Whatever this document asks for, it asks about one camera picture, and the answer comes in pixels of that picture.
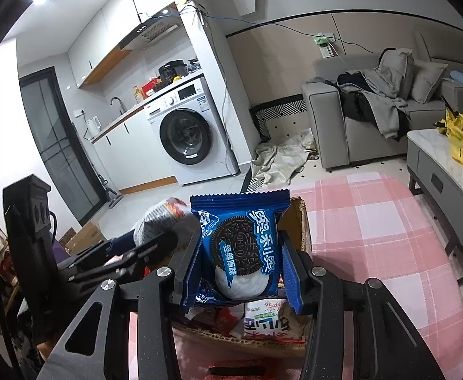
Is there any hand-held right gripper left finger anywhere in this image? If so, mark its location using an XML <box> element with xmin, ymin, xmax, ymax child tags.
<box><xmin>37</xmin><ymin>227</ymin><xmax>204</xmax><ymax>380</ymax></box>

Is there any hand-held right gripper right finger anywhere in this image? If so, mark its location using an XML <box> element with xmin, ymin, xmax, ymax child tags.
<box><xmin>279</xmin><ymin>230</ymin><xmax>447</xmax><ymax>380</ymax></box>

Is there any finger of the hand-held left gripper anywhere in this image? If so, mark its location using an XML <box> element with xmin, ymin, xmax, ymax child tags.
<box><xmin>73</xmin><ymin>231</ymin><xmax>178</xmax><ymax>285</ymax></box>
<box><xmin>57</xmin><ymin>237</ymin><xmax>137</xmax><ymax>274</ymax></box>

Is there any noodle snack bag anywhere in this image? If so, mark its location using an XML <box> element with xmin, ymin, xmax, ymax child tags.
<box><xmin>134</xmin><ymin>197</ymin><xmax>193</xmax><ymax>246</ymax></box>

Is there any white green snack packet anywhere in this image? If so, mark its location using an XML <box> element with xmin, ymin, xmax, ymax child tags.
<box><xmin>242</xmin><ymin>299</ymin><xmax>292</xmax><ymax>340</ymax></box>

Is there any red cone snack bag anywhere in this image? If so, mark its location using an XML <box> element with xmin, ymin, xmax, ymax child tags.
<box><xmin>192</xmin><ymin>305</ymin><xmax>245</xmax><ymax>337</ymax></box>

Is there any brown cardboard box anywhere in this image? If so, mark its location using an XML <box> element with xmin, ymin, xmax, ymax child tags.
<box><xmin>171</xmin><ymin>196</ymin><xmax>313</xmax><ymax>349</ymax></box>

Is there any blue cookie packet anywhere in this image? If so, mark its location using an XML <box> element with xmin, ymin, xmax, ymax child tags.
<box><xmin>182</xmin><ymin>189</ymin><xmax>291</xmax><ymax>310</ymax></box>

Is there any small printed cardboard box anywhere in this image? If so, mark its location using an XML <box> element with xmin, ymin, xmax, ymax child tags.
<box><xmin>59</xmin><ymin>222</ymin><xmax>105</xmax><ymax>256</ymax></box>

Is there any floor mop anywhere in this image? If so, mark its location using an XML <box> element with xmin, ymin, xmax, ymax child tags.
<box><xmin>97</xmin><ymin>173</ymin><xmax>123</xmax><ymax>208</ymax></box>

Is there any pink checkered tablecloth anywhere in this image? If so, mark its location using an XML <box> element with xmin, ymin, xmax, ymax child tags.
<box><xmin>128</xmin><ymin>173</ymin><xmax>463</xmax><ymax>380</ymax></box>

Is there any dark glass door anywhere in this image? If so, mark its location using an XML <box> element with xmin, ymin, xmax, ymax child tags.
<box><xmin>20</xmin><ymin>67</ymin><xmax>101</xmax><ymax>226</ymax></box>

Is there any white kitchen base cabinet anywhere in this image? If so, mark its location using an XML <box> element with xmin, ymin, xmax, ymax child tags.
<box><xmin>91</xmin><ymin>107</ymin><xmax>178</xmax><ymax>194</ymax></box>

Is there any white electric kettle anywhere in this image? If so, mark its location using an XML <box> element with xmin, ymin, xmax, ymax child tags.
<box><xmin>86</xmin><ymin>116</ymin><xmax>101</xmax><ymax>140</ymax></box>

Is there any beige cloth on floor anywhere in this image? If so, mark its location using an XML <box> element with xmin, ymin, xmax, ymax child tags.
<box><xmin>251</xmin><ymin>129</ymin><xmax>317</xmax><ymax>185</ymax></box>

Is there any white washing machine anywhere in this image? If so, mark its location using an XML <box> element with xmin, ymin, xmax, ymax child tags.
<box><xmin>144</xmin><ymin>75</ymin><xmax>240</xmax><ymax>187</ymax></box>

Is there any grey sofa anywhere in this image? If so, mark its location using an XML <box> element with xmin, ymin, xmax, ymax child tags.
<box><xmin>302</xmin><ymin>28</ymin><xmax>463</xmax><ymax>171</ymax></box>

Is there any black white patterned panel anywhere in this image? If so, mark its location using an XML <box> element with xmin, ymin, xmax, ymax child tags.
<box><xmin>249</xmin><ymin>99</ymin><xmax>307</xmax><ymax>141</ymax></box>

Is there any white coffee table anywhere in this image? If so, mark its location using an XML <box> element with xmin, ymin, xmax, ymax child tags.
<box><xmin>407</xmin><ymin>129</ymin><xmax>463</xmax><ymax>258</ymax></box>

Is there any black pressure cooker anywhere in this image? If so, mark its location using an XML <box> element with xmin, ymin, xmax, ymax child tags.
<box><xmin>159</xmin><ymin>60</ymin><xmax>188</xmax><ymax>84</ymax></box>

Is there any pile of grey black clothes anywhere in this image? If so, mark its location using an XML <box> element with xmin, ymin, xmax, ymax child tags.
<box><xmin>336</xmin><ymin>67</ymin><xmax>410</xmax><ymax>140</ymax></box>

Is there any steel range hood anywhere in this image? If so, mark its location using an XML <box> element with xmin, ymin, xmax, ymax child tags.
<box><xmin>120</xmin><ymin>2</ymin><xmax>182</xmax><ymax>51</ymax></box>

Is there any grey pillow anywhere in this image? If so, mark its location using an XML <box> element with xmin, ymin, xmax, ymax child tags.
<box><xmin>378</xmin><ymin>47</ymin><xmax>414</xmax><ymax>99</ymax></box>
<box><xmin>411</xmin><ymin>60</ymin><xmax>447</xmax><ymax>104</ymax></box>

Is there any white wall cabinet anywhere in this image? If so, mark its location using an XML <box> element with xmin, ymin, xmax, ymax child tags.
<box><xmin>68</xmin><ymin>0</ymin><xmax>185</xmax><ymax>88</ymax></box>

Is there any wall socket with chargers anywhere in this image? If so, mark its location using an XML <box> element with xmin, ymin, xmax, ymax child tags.
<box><xmin>312</xmin><ymin>32</ymin><xmax>341</xmax><ymax>58</ymax></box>

